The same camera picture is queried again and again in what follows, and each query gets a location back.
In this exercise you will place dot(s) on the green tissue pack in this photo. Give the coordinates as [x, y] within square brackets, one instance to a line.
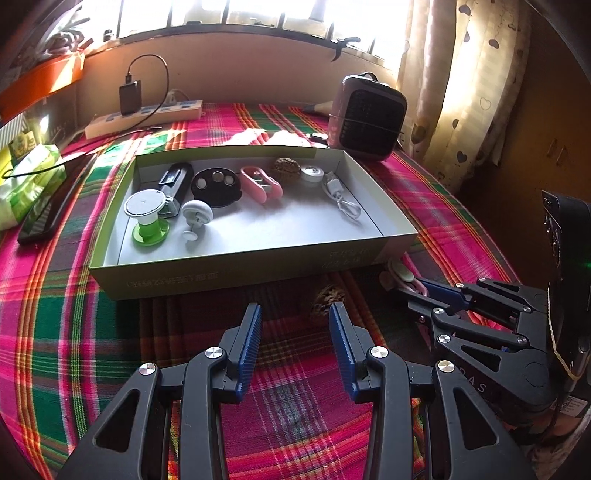
[27, 184]

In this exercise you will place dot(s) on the black smartphone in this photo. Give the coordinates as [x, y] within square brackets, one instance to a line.
[46, 212]

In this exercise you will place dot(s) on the green white cardboard box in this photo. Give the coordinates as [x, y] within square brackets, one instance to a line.
[254, 230]

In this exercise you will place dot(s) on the white power strip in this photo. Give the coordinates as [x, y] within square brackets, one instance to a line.
[106, 123]

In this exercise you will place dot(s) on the window with metal bars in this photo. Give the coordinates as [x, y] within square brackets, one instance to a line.
[254, 14]

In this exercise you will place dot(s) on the white round container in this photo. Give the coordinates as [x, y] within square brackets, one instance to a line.
[311, 174]

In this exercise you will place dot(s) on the heart-patterned curtain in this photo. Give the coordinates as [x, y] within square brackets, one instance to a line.
[475, 92]

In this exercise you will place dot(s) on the grey desktop heater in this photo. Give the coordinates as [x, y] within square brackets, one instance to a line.
[369, 120]

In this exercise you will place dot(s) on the brown walnut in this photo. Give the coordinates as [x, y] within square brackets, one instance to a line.
[328, 300]
[286, 168]

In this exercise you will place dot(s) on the black window clip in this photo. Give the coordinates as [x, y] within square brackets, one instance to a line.
[339, 46]

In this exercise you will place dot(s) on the pink clip with grey pad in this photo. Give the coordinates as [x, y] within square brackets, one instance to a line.
[405, 273]

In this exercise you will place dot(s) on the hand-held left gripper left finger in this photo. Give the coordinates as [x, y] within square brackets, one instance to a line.
[249, 355]

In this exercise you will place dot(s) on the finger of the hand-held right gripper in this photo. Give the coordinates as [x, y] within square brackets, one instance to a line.
[457, 332]
[443, 293]

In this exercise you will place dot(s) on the white mushroom-shaped knob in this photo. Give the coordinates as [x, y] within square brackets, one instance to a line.
[197, 211]

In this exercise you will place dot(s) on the potted plant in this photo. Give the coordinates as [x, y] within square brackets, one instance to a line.
[64, 39]

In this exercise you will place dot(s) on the orange tray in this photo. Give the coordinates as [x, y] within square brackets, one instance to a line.
[41, 78]

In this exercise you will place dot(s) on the black charger adapter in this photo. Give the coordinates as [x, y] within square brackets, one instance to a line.
[130, 99]

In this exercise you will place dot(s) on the green spool with white top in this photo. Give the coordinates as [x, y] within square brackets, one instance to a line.
[145, 205]

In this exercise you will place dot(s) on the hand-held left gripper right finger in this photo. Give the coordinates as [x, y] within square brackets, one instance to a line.
[344, 355]

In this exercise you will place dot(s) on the black round disc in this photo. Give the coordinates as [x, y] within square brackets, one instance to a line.
[214, 194]

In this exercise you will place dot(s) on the green printed packet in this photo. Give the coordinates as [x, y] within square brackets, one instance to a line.
[22, 144]

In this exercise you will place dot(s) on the wooden cabinet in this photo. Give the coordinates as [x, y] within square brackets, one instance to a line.
[531, 138]

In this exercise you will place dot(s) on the black bike light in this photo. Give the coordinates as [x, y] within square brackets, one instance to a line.
[178, 177]

